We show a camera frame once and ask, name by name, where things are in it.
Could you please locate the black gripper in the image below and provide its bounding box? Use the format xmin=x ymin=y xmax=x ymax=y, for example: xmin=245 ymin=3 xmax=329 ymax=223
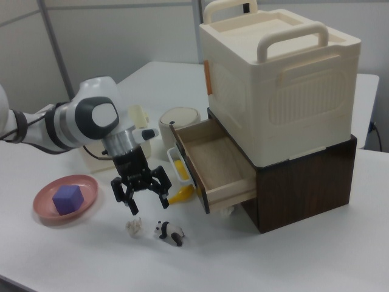
xmin=110 ymin=145 xmax=171 ymax=215

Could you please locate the black and white panda toy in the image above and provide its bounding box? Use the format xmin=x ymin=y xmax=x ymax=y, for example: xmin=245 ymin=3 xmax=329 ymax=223
xmin=153 ymin=220 xmax=185 ymax=248

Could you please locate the yellow toy banana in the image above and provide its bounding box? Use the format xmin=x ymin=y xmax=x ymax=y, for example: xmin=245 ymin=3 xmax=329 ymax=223
xmin=168 ymin=159 xmax=203 ymax=205

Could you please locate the dark brown drawer cabinet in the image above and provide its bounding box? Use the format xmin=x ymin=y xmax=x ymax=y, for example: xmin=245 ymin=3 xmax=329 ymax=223
xmin=207 ymin=108 xmax=358 ymax=234

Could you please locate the cream open plastic bin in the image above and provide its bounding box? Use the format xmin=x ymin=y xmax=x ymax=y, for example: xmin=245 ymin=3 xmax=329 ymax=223
xmin=80 ymin=105 xmax=153 ymax=174

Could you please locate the pink plate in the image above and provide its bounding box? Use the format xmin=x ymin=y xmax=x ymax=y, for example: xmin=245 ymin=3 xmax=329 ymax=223
xmin=32 ymin=174 xmax=100 ymax=226

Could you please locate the purple cube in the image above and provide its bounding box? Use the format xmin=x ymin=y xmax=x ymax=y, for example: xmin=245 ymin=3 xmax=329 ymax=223
xmin=52 ymin=185 xmax=84 ymax=216

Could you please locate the small cream lidded trash can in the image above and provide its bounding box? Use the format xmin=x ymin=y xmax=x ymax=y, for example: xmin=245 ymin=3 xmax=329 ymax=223
xmin=158 ymin=106 xmax=201 ymax=147

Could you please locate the wooden drawer with white handle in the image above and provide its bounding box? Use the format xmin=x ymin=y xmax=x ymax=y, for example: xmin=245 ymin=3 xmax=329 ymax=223
xmin=168 ymin=118 xmax=258 ymax=215

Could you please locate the dark cable along arm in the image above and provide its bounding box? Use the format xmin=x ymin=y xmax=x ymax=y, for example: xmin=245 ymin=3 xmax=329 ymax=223
xmin=0 ymin=111 xmax=113 ymax=161

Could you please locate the cream storage box with handles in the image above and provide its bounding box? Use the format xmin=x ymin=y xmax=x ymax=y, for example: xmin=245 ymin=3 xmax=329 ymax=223
xmin=199 ymin=0 xmax=362 ymax=167

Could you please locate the wall power cable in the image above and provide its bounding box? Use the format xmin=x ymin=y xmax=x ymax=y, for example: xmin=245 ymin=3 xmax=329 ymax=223
xmin=368 ymin=120 xmax=382 ymax=151

